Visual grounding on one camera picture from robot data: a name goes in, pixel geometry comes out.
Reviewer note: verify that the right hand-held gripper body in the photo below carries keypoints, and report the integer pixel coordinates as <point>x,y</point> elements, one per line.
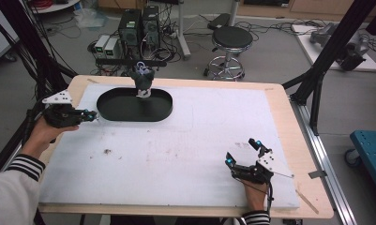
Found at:
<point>254,173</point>

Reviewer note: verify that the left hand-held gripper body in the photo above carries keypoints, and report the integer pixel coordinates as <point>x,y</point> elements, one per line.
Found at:
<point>62,115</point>

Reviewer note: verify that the black oval tray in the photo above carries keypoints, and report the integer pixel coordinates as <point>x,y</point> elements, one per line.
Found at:
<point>123,108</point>

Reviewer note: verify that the person's left hand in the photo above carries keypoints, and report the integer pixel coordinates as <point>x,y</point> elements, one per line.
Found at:
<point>40,137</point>

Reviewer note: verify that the white foam mat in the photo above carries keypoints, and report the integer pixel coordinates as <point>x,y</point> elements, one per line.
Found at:
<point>176,156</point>

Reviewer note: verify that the wooden stick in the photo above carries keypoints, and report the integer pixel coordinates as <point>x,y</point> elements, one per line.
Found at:
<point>307,201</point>

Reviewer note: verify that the grey tape strip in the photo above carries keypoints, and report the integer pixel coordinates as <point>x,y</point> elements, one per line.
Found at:
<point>317,174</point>

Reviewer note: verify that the white power supply box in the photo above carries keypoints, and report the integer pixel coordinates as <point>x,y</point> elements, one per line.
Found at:
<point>111,48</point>
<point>101,46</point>

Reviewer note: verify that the black computer tower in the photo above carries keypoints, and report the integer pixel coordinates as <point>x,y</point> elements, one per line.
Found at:
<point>130,29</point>
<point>151,26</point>

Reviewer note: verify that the clear plastic bag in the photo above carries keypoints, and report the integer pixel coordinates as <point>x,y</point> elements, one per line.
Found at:
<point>90,18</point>

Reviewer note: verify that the blue wheeled cart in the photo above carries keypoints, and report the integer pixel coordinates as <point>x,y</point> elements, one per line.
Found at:
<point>368,156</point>

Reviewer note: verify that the round white table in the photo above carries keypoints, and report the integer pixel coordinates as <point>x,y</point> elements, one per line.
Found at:
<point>54,5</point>

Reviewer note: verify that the black round stool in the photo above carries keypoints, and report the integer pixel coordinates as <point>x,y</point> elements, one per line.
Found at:
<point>232,37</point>

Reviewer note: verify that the white floor board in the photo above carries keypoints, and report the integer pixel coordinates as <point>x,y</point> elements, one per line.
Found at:
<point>304,40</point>

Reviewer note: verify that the grey machine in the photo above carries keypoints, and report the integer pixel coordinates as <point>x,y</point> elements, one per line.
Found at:
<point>348,50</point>

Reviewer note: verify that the flat black box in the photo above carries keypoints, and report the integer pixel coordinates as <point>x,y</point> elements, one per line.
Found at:
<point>219,21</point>

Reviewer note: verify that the aluminium rail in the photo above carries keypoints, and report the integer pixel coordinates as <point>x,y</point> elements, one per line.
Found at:
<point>323,150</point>

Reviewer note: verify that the black angled frame strut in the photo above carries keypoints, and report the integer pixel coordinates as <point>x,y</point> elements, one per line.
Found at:
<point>332,53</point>

